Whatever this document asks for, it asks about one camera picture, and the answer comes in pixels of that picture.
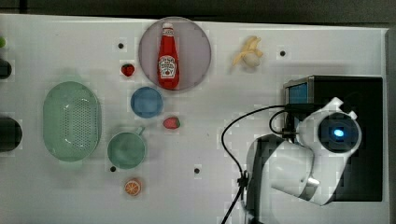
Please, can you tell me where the toy strawberry with leaves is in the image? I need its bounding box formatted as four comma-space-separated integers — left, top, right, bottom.
163, 117, 180, 130

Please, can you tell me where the green mug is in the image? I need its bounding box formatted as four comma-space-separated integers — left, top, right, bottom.
107, 127, 147, 170

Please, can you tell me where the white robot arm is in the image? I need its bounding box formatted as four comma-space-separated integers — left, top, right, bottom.
244, 97, 362, 224

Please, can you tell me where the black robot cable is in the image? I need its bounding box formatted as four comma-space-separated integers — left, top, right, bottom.
219, 104, 300, 224

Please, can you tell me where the small red toy strawberry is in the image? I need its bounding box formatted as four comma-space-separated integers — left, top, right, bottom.
121, 63, 135, 77

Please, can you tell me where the blue bowl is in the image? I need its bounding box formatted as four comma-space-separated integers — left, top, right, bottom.
131, 87, 163, 119

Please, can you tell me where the black cylinder cup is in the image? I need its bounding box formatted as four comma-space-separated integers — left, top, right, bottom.
0, 118, 22, 152

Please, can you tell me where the peeled toy banana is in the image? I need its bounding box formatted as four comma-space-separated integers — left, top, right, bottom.
232, 36, 263, 67

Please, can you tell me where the grey round plate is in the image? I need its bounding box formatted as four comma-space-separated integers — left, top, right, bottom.
138, 17, 211, 91

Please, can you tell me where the green cylinder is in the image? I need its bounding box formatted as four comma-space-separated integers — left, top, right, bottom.
0, 36, 7, 48

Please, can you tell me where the red ketchup bottle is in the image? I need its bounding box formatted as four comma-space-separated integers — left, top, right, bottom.
157, 22, 179, 90

